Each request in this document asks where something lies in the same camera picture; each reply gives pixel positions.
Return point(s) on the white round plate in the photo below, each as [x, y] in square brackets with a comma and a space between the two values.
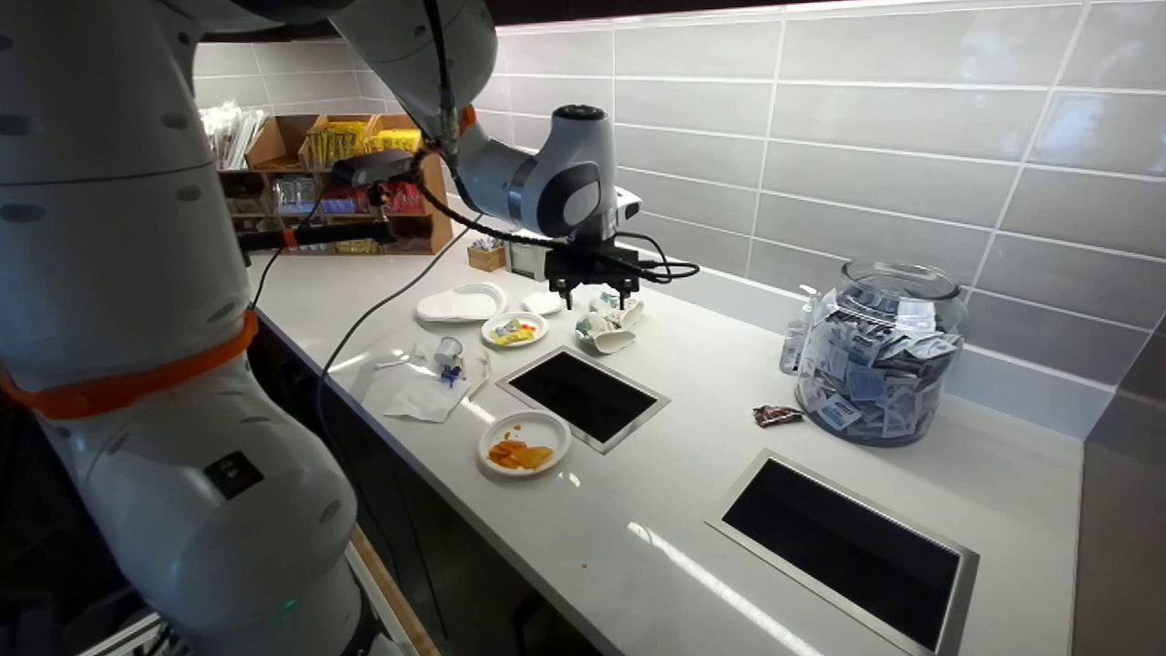
[522, 424]

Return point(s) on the wooden condiment organizer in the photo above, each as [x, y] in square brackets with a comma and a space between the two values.
[328, 225]

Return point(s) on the small dark snack wrapper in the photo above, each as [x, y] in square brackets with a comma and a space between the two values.
[777, 417]

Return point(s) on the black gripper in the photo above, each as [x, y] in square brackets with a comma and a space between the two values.
[590, 269]

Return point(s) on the small plate with yellow food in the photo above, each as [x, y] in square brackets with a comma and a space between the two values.
[516, 328]

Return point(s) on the patterned paper cup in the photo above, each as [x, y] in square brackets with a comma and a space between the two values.
[605, 315]
[601, 339]

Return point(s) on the small cardboard box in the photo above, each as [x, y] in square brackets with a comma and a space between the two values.
[486, 255]

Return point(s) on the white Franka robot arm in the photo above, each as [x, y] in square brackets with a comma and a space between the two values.
[148, 366]

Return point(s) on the orange Doritos chips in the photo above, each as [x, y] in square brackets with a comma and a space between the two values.
[517, 454]

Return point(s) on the clear plastic bag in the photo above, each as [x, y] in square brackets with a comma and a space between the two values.
[402, 386]

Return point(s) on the white crumpled bag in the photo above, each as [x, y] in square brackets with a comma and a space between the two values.
[232, 134]

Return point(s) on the small white box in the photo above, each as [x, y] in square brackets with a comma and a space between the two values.
[528, 255]

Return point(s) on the small clear sanitizer bottle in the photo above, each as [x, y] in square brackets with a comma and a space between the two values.
[797, 346]

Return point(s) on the glass jar of packets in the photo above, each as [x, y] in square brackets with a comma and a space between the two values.
[876, 366]

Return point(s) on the wooden edged furniture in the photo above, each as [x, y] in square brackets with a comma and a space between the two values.
[386, 595]

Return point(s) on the white oval plate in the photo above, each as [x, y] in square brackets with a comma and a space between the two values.
[458, 305]

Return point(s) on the small white dish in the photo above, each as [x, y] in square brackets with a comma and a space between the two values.
[545, 305]

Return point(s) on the small clear blue item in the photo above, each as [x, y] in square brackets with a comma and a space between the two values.
[449, 357]

